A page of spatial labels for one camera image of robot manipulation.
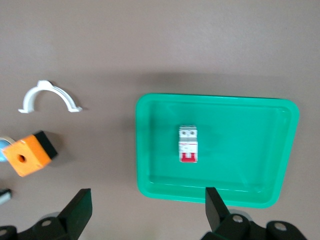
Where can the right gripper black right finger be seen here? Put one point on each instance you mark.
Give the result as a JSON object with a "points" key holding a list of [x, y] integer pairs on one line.
{"points": [[217, 212]]}

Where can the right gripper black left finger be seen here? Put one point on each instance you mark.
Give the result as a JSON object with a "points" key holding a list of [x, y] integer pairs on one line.
{"points": [[72, 215]]}

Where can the white circuit breaker red switch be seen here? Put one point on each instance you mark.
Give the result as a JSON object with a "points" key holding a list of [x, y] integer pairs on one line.
{"points": [[188, 145]]}

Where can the green plastic tray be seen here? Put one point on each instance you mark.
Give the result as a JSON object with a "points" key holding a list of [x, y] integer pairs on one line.
{"points": [[237, 140]]}

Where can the blue dome buzzer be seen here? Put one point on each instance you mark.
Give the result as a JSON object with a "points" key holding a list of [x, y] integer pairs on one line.
{"points": [[2, 146]]}

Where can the white pipe clamp with tab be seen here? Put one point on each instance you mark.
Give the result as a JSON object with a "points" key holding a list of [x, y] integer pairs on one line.
{"points": [[45, 84]]}

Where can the black push-button switch white face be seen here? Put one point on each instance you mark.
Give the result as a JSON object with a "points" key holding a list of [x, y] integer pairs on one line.
{"points": [[4, 197]]}

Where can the orange push-button enclosure box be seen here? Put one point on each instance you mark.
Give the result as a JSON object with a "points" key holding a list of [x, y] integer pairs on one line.
{"points": [[33, 150]]}

